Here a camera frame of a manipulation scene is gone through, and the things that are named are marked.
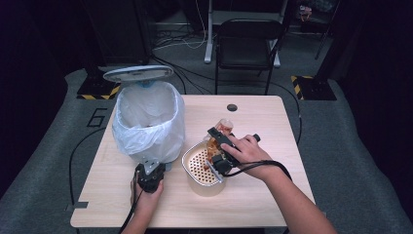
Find white grey lidded trash can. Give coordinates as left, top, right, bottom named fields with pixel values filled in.
left=102, top=64, right=175, bottom=173

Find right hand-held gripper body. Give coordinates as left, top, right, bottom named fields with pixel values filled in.
left=205, top=149, right=241, bottom=184

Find beige bucket with perforated strainer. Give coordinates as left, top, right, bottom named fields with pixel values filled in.
left=180, top=139, right=228, bottom=198

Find right hand-held gripper black cable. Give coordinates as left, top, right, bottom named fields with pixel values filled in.
left=223, top=159, right=293, bottom=181

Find black yellow striped base plate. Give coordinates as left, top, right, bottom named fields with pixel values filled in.
left=290, top=75, right=338, bottom=101
left=76, top=74, right=126, bottom=100

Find grey metal table bracket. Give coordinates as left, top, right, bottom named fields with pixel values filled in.
left=65, top=201, right=90, bottom=213

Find black floor cable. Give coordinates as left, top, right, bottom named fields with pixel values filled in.
left=67, top=127, right=107, bottom=207
left=269, top=81, right=304, bottom=146
left=150, top=55, right=188, bottom=96

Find black folding chair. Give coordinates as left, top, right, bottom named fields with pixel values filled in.
left=213, top=18, right=284, bottom=96

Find person's left hand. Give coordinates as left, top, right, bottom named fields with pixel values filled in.
left=130, top=176, right=165, bottom=213

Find black cabinet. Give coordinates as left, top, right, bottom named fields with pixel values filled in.
left=95, top=0, right=154, bottom=66

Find hand-held gripper black cable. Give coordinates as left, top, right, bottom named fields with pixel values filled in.
left=118, top=170, right=144, bottom=234
left=223, top=159, right=293, bottom=181

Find white plastic trash bag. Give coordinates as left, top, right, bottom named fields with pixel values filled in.
left=111, top=81, right=187, bottom=166

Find left hand-held gripper black cable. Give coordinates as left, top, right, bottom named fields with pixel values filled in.
left=118, top=170, right=144, bottom=234

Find white floor cable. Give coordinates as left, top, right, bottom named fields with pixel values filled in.
left=152, top=0, right=208, bottom=52

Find person's right hand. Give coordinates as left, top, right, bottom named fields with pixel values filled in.
left=220, top=134, right=278, bottom=181

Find reddish food scraps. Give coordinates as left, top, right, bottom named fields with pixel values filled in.
left=204, top=136, right=224, bottom=172

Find clear plastic cup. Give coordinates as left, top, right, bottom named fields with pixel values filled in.
left=205, top=118, right=235, bottom=154

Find white metal stand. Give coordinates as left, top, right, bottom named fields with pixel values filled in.
left=204, top=0, right=289, bottom=68

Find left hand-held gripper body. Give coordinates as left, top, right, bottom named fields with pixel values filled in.
left=135, top=159, right=167, bottom=194

